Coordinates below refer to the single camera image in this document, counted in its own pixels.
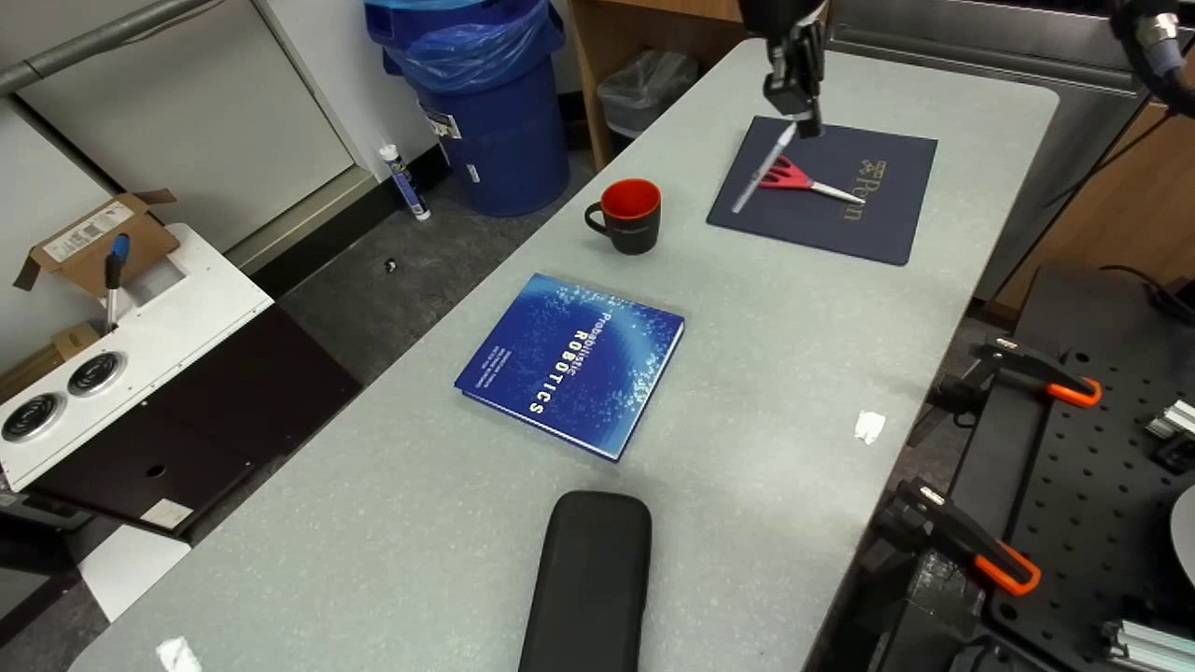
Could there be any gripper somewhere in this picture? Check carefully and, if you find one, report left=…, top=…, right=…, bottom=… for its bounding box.
left=740, top=0, right=831, bottom=141

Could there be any silver pen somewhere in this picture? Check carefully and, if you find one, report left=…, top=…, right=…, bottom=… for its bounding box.
left=731, top=123, right=800, bottom=216

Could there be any black mug with orange inside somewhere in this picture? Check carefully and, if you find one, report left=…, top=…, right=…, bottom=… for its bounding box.
left=584, top=178, right=663, bottom=257

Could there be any red and white scraper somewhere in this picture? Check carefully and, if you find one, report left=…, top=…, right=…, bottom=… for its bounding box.
left=757, top=156, right=866, bottom=205

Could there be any navy blue folder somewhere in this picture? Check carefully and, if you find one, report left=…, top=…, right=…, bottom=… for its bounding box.
left=706, top=116, right=939, bottom=268

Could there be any black waste basket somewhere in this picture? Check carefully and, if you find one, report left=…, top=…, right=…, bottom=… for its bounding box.
left=597, top=49, right=699, bottom=143

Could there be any wooden desk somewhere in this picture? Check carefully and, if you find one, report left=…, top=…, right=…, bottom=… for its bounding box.
left=567, top=0, right=752, bottom=175

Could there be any blue bin with blue bag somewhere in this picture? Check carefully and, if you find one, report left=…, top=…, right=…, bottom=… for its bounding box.
left=363, top=0, right=571, bottom=219

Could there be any blue book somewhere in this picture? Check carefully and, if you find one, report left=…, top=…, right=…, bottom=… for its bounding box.
left=454, top=273, right=686, bottom=464

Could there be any black and orange clamp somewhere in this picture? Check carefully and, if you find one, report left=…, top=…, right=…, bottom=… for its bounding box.
left=873, top=478, right=1043, bottom=598
left=938, top=336, right=1104, bottom=412

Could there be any white caulk tube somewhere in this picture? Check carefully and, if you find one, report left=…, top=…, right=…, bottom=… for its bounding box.
left=378, top=144, right=433, bottom=223

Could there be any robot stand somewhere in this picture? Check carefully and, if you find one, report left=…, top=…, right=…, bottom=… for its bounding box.
left=868, top=265, right=1195, bottom=672

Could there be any aluminium profile piece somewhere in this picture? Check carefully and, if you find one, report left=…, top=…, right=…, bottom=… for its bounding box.
left=1100, top=619, right=1195, bottom=671
left=1146, top=399, right=1195, bottom=441

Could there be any black zip case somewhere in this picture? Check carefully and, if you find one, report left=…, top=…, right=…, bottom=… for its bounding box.
left=517, top=491, right=654, bottom=672

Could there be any white toy stove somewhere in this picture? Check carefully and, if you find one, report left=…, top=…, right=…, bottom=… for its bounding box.
left=0, top=222, right=363, bottom=544

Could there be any blue-tipped tool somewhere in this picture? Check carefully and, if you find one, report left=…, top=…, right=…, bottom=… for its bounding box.
left=103, top=233, right=132, bottom=334

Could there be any grey pipe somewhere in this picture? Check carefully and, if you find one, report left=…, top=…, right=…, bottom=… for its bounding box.
left=0, top=0, right=218, bottom=96

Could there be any cardboard box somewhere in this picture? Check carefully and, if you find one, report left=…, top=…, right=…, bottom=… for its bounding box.
left=12, top=189, right=181, bottom=300

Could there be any white sheet of paper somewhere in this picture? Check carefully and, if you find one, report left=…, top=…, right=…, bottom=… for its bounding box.
left=78, top=523, right=193, bottom=623

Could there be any white tape scrap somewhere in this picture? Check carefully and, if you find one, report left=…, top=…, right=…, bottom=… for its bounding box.
left=156, top=637, right=204, bottom=672

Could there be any black cable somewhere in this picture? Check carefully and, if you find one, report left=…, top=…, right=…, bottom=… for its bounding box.
left=1044, top=98, right=1179, bottom=210

